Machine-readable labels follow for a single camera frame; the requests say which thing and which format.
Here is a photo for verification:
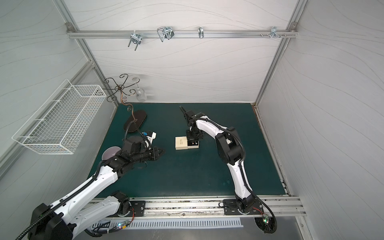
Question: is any small cream box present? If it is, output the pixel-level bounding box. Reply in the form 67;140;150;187
175;137;199;150

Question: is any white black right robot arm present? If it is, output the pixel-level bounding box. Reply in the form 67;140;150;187
180;107;278;234

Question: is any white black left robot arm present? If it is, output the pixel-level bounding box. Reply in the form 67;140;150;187
17;132;165;240

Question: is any black metal jewelry stand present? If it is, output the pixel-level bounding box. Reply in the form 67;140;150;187
103;74;148;133

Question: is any purple plate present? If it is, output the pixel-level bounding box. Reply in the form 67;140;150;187
102;146;121;161

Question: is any green table mat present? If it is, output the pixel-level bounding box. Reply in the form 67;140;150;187
99;103;285;198

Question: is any clear glass cup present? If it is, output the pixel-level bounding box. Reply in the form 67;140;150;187
132;77;147;103

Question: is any metal clamp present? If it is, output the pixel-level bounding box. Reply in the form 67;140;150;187
198;27;204;39
128;33;142;51
157;27;175;42
260;27;287;39

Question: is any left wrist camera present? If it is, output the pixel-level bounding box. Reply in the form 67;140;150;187
142;131;157;144

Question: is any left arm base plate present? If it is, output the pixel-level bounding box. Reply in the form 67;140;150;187
112;201;146;218

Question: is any white vented cable duct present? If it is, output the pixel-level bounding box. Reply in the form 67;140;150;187
89;218;244;231

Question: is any white wire basket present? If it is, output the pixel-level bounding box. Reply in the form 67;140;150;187
12;80;107;155

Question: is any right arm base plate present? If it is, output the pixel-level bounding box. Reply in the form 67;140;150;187
218;199;265;216

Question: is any aluminium front rail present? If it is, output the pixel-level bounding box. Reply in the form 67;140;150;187
131;195;307;219

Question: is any aluminium crossbar rail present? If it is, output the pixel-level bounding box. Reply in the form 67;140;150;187
67;29;299;40

